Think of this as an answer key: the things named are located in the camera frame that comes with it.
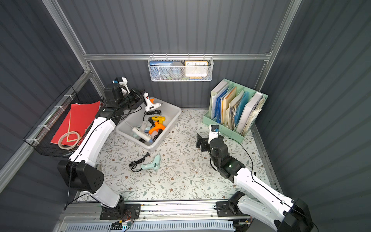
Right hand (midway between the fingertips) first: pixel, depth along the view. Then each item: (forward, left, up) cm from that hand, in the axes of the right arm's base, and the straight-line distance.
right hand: (209, 133), depth 76 cm
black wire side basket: (-11, +74, +12) cm, 76 cm away
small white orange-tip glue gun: (+15, +33, +7) cm, 37 cm away
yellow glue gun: (+29, +34, -22) cm, 49 cm away
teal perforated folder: (+23, -22, -3) cm, 32 cm away
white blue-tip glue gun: (+13, +44, -18) cm, 49 cm away
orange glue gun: (+20, +34, -20) cm, 45 cm away
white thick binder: (+24, -30, +2) cm, 38 cm away
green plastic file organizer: (+22, -18, -3) cm, 28 cm away
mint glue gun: (-9, +32, -22) cm, 39 cm away
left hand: (+17, +35, +16) cm, 42 cm away
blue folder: (+28, -9, -12) cm, 32 cm away
